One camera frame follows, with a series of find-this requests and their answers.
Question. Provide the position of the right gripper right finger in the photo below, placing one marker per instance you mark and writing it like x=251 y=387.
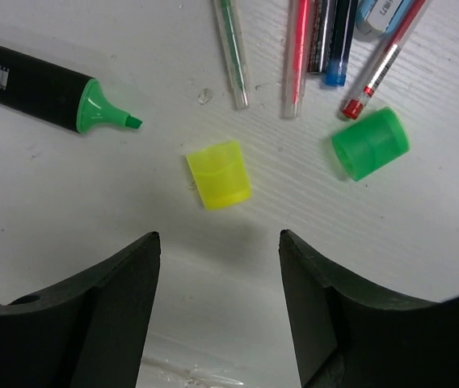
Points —
x=350 y=332

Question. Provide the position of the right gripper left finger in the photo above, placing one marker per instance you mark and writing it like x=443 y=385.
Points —
x=88 y=330

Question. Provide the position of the yellow highlighter cap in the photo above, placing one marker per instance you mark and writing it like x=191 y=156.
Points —
x=220 y=175

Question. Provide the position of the green highlighter cap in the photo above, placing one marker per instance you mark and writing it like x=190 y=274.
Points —
x=371 y=143

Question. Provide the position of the black green highlighter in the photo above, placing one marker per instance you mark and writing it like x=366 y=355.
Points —
x=55 y=94

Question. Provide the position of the clear red pen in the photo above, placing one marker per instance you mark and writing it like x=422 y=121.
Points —
x=382 y=60

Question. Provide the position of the light blue mechanical pencil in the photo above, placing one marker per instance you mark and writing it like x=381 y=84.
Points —
x=376 y=18

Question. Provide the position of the black blue pen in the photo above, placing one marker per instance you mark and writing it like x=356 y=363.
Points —
x=331 y=40

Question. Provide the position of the clear pink pen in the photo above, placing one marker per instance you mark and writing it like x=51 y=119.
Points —
x=296 y=53

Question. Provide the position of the clear green pen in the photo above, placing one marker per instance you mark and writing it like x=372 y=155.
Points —
x=232 y=45

